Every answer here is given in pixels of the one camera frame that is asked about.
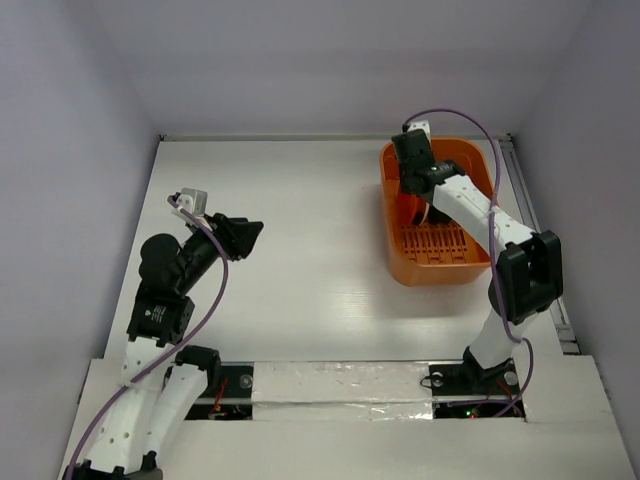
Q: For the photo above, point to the silver tape covered board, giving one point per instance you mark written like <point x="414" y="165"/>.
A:
<point x="340" y="391"/>

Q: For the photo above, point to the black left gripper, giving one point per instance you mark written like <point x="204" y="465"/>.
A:
<point x="236" y="233"/>

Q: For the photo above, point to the orange plastic plate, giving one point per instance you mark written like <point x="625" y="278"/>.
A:
<point x="412" y="209"/>

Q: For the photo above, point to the orange plastic dish rack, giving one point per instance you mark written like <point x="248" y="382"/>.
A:
<point x="427" y="254"/>

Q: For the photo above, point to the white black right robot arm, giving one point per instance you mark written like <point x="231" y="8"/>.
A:
<point x="526" y="265"/>

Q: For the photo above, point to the aluminium rail right side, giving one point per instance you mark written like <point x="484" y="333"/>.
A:
<point x="543" y="255"/>

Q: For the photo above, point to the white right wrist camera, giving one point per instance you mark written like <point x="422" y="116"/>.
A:
<point x="421" y="125"/>

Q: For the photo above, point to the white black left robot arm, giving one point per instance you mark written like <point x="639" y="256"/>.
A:
<point x="162" y="373"/>

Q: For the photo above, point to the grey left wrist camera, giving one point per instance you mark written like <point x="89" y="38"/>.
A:
<point x="192" y="200"/>

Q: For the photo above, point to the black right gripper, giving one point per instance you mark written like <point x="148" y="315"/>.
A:
<point x="414" y="182"/>

